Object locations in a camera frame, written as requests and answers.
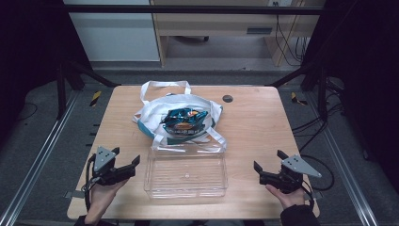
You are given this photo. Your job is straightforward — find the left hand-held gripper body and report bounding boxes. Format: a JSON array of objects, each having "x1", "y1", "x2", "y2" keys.
[{"x1": 92, "y1": 146, "x2": 137, "y2": 186}]

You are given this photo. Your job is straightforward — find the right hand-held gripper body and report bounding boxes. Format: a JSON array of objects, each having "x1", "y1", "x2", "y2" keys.
[{"x1": 259, "y1": 154, "x2": 323, "y2": 194}]

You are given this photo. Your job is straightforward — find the clear plastic container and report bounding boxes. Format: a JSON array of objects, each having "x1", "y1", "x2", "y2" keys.
[{"x1": 143, "y1": 144, "x2": 229, "y2": 200}]

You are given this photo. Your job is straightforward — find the white tote bag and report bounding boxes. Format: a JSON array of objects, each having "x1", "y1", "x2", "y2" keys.
[{"x1": 132, "y1": 80, "x2": 228, "y2": 151}]

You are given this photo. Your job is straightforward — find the blue snack packet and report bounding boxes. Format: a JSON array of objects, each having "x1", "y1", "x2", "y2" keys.
[{"x1": 159, "y1": 107, "x2": 210, "y2": 137}]

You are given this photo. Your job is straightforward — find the person's right hand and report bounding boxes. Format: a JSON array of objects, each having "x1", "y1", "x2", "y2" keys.
[{"x1": 265, "y1": 184, "x2": 307, "y2": 211}]

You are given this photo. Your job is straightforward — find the person's left hand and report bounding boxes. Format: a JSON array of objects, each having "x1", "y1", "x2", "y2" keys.
[{"x1": 84, "y1": 178, "x2": 130, "y2": 225}]

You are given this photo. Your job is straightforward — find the yellow black tape marker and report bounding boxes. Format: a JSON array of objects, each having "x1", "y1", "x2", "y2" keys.
[
  {"x1": 290, "y1": 91, "x2": 309, "y2": 106},
  {"x1": 89, "y1": 90, "x2": 103, "y2": 107}
]

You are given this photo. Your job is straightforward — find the black metal stand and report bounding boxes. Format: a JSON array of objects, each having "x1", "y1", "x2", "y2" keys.
[
  {"x1": 265, "y1": 59, "x2": 329, "y2": 122},
  {"x1": 56, "y1": 60, "x2": 122, "y2": 121}
]

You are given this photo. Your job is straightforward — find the white cabinet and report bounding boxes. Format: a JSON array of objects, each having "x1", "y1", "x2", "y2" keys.
[{"x1": 62, "y1": 0, "x2": 161, "y2": 62}]

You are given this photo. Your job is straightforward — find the dark curtain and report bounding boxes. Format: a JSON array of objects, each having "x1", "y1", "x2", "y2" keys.
[
  {"x1": 300, "y1": 0, "x2": 399, "y2": 186},
  {"x1": 0, "y1": 0, "x2": 92, "y2": 139}
]

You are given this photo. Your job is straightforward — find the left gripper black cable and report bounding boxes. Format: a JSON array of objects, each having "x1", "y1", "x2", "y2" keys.
[{"x1": 82, "y1": 153, "x2": 102, "y2": 212}]

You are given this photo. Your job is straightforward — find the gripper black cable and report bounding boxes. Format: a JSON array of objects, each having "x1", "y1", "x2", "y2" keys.
[
  {"x1": 82, "y1": 153, "x2": 102, "y2": 212},
  {"x1": 299, "y1": 153, "x2": 336, "y2": 210}
]

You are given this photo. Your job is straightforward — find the grey table bracket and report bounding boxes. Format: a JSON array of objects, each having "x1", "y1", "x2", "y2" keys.
[
  {"x1": 302, "y1": 190, "x2": 324, "y2": 201},
  {"x1": 63, "y1": 189, "x2": 87, "y2": 200}
]

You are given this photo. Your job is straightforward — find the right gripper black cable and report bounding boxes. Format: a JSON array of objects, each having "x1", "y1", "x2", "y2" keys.
[{"x1": 299, "y1": 153, "x2": 336, "y2": 210}]

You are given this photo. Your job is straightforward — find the black floor cables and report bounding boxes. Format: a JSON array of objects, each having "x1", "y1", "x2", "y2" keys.
[{"x1": 291, "y1": 78, "x2": 346, "y2": 153}]

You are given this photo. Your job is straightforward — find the aluminium floor rail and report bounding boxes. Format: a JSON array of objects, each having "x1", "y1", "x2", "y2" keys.
[
  {"x1": 0, "y1": 89, "x2": 81, "y2": 226},
  {"x1": 304, "y1": 90, "x2": 380, "y2": 226}
]

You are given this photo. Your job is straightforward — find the black hanging desk cables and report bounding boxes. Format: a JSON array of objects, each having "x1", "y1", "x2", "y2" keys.
[{"x1": 274, "y1": 1, "x2": 311, "y2": 67}]

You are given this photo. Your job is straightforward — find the black horizontal frame bar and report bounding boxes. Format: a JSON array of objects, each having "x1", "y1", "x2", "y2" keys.
[{"x1": 62, "y1": 4, "x2": 325, "y2": 16}]

